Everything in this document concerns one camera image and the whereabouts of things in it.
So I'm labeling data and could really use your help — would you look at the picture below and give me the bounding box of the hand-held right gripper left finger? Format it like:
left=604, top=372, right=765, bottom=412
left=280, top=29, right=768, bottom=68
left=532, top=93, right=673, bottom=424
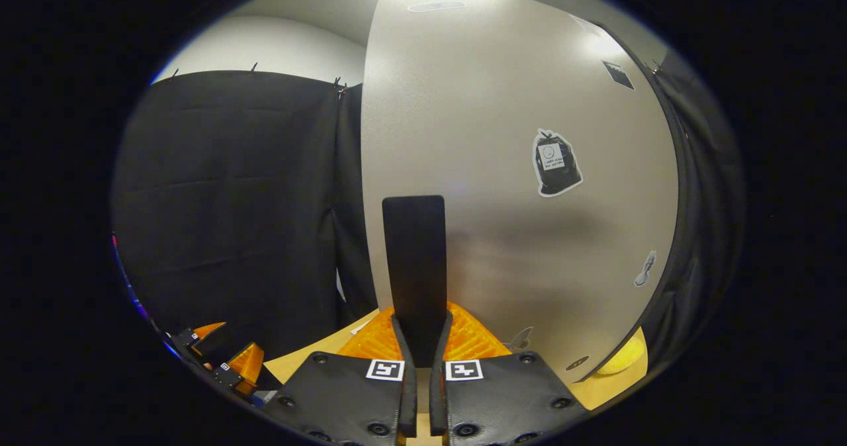
left=265, top=307, right=419, bottom=446

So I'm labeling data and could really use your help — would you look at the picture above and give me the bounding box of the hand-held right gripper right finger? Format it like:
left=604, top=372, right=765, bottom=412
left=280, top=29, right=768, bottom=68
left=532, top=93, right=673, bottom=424
left=429, top=302, right=591, bottom=446

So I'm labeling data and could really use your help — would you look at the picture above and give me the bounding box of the black cabinet door handle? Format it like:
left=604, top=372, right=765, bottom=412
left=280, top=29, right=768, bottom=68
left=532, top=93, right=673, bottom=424
left=382, top=195, right=449, bottom=369

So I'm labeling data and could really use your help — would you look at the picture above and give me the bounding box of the yellow soft lumpy toy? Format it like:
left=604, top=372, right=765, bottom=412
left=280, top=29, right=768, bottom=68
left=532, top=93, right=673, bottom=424
left=596, top=327, right=648, bottom=377

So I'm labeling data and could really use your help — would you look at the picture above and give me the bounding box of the black backdrop cloth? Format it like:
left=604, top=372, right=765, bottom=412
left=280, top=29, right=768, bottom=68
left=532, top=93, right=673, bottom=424
left=111, top=49, right=746, bottom=394

